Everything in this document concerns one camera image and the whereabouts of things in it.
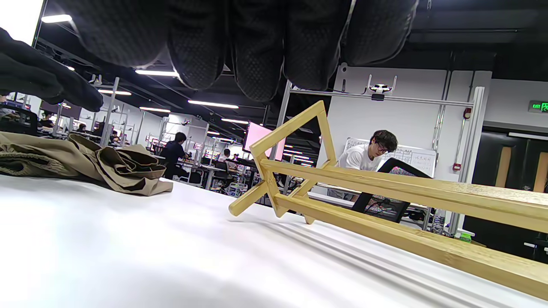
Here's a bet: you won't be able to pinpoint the person's left hand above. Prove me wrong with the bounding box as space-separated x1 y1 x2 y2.
0 28 104 113

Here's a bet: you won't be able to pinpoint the person's right hand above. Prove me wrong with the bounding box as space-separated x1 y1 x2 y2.
56 0 419 103

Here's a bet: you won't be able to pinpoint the khaki shorts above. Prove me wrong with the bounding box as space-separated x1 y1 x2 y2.
0 131 174 197

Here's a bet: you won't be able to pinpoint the yellow wooden book rack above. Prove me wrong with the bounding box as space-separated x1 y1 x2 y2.
228 101 548 301

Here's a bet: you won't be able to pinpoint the bright computer monitor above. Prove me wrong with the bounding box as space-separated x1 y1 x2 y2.
242 121 286 162

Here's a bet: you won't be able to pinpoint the whiteboard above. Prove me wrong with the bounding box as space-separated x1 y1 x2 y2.
342 137 438 178

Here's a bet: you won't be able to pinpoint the black office chair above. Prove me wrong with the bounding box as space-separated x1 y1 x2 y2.
351 157 434 224

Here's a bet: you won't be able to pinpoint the dark double door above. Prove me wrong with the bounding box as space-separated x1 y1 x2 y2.
462 126 548 264

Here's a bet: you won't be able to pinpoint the white camera on frame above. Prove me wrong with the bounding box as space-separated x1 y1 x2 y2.
367 74 397 102

